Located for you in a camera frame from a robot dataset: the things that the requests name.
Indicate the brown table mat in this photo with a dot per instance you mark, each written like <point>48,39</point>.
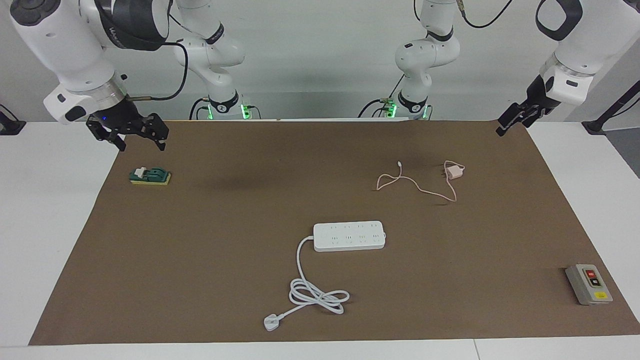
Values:
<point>200,280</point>

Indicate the black camera stand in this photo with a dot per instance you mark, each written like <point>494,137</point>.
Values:
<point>612,107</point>

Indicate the pink charger adapter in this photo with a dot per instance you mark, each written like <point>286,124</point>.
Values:
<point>455,173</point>

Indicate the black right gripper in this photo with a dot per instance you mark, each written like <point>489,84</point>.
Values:
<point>120,117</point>

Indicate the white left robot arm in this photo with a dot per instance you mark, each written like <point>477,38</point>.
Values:
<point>580,50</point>

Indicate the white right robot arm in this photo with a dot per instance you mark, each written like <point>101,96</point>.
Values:
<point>65,45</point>

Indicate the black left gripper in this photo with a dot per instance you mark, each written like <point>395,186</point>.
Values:
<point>542,95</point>

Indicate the grey on-off switch box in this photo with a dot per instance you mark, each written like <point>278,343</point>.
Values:
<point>589,284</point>

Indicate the black clamp mount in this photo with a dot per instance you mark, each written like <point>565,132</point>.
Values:
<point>10,124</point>

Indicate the white power strip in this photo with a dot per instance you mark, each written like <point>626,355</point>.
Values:
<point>350,236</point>

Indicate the green knife switch yellow base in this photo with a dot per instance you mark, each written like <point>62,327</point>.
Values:
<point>152,176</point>

